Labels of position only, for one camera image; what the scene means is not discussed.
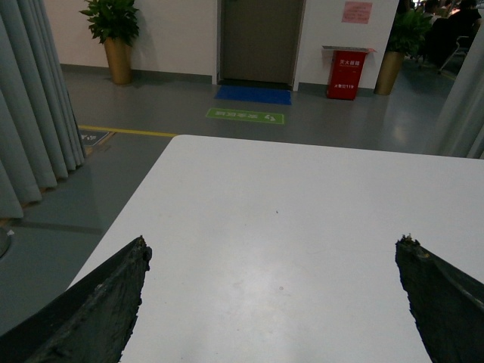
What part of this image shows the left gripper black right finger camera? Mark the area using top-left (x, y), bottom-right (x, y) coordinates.
top-left (395, 235), bottom-right (483, 362)

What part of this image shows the pink wall notice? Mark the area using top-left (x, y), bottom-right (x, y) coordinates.
top-left (342, 1), bottom-right (373, 24)

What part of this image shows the seated person in black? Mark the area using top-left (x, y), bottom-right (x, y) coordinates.
top-left (423, 1), bottom-right (482, 67)

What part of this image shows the grey curtain left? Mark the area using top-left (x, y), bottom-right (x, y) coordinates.
top-left (1, 1), bottom-right (85, 219)

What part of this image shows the green floor sign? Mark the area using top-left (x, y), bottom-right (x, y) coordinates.
top-left (206, 108), bottom-right (285, 125)

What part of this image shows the grey door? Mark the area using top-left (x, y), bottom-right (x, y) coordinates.
top-left (219, 0), bottom-right (306, 87)

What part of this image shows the right potted plant gold pot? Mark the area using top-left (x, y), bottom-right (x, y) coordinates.
top-left (374, 10), bottom-right (431, 95)

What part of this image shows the red fire extinguisher box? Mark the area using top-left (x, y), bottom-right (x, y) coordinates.
top-left (322, 45), bottom-right (376, 101)

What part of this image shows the blue door mat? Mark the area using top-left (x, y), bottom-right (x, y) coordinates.
top-left (215, 85), bottom-right (292, 105)

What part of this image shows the grey curtain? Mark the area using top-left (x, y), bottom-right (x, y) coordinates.
top-left (425, 29), bottom-right (483, 159)
top-left (1, 1), bottom-right (85, 219)

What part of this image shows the left potted plant gold pot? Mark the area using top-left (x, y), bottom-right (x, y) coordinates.
top-left (80, 0), bottom-right (139, 85)

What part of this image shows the grey curtain right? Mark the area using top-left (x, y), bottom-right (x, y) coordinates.
top-left (425, 29), bottom-right (483, 159)

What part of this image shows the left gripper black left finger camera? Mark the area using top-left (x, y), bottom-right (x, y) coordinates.
top-left (1, 237), bottom-right (152, 362)

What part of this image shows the potted plant gold pot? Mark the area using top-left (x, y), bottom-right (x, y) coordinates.
top-left (80, 0), bottom-right (139, 85)
top-left (374, 10), bottom-right (431, 95)

